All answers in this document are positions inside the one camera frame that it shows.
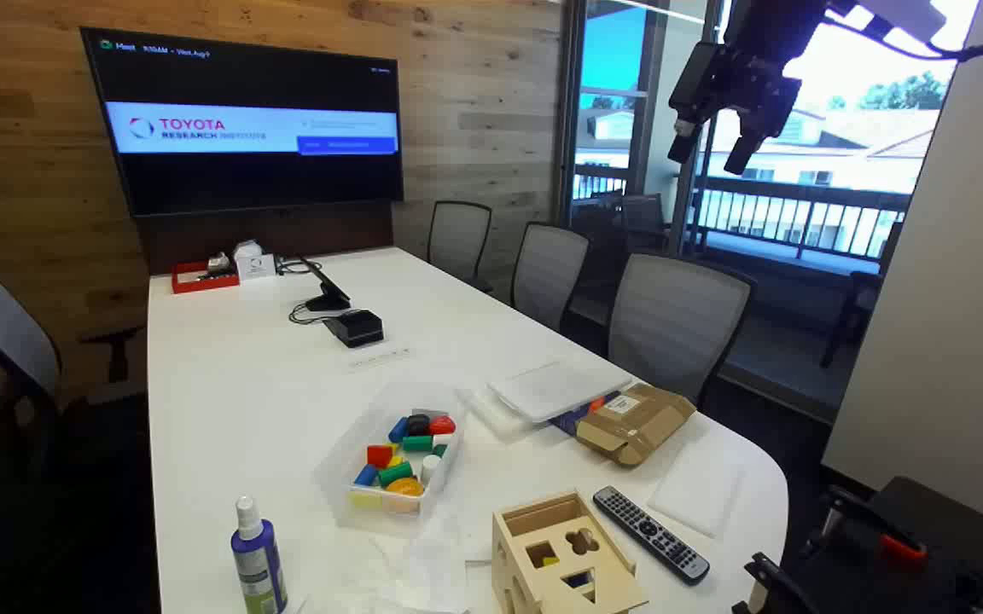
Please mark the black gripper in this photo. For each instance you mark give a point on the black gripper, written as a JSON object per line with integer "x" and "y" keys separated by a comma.
{"x": 733, "y": 79}

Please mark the white paper towel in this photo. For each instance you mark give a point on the white paper towel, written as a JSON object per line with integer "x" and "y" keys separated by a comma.
{"x": 355, "y": 576}

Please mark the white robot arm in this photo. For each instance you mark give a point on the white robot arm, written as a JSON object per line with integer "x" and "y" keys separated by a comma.
{"x": 784, "y": 30}

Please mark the grey office chair near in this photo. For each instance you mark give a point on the grey office chair near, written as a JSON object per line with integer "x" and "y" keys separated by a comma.
{"x": 673, "y": 323}

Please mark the grey office chair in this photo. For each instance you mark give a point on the grey office chair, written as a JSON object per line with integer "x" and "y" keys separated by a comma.
{"x": 673, "y": 323}
{"x": 549, "y": 270}
{"x": 460, "y": 236}

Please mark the grey office chair middle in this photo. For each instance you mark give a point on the grey office chair middle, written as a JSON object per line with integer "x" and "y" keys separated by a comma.
{"x": 549, "y": 270}

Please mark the grey office chair far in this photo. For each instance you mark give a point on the grey office chair far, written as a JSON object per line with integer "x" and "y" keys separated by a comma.
{"x": 460, "y": 236}

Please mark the brown cardboard box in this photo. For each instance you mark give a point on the brown cardboard box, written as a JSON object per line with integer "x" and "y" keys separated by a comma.
{"x": 638, "y": 423}

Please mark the flat white sheet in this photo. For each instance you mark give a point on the flat white sheet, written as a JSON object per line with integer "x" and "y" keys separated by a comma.
{"x": 700, "y": 483}

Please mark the black clamp orange tip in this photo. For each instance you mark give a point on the black clamp orange tip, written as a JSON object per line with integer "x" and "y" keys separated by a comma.
{"x": 892, "y": 536}

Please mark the small black box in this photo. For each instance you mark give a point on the small black box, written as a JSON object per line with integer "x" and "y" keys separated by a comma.
{"x": 355, "y": 330}

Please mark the black tablet stand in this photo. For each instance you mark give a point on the black tablet stand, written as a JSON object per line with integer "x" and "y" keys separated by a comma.
{"x": 325, "y": 304}

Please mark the black remote control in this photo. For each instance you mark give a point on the black remote control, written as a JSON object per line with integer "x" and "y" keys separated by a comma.
{"x": 673, "y": 554}

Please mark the wooden shape sorter box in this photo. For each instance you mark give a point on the wooden shape sorter box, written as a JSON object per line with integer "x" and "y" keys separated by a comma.
{"x": 555, "y": 559}

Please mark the white tissue box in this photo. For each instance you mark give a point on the white tissue box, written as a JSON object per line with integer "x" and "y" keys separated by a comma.
{"x": 253, "y": 260}

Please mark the clear bin of blocks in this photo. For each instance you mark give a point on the clear bin of blocks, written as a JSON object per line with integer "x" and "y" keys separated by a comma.
{"x": 393, "y": 461}

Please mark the red tray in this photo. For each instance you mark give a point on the red tray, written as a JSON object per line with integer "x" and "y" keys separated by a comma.
{"x": 193, "y": 278}

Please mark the blue spray bottle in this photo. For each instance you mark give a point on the blue spray bottle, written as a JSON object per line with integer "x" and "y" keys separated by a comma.
{"x": 258, "y": 561}

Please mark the grey chair left side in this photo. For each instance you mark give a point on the grey chair left side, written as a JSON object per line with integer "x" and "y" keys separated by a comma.
{"x": 51, "y": 439}

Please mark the wall mounted tv screen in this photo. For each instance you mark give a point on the wall mounted tv screen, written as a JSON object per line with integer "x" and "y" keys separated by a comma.
{"x": 233, "y": 128}

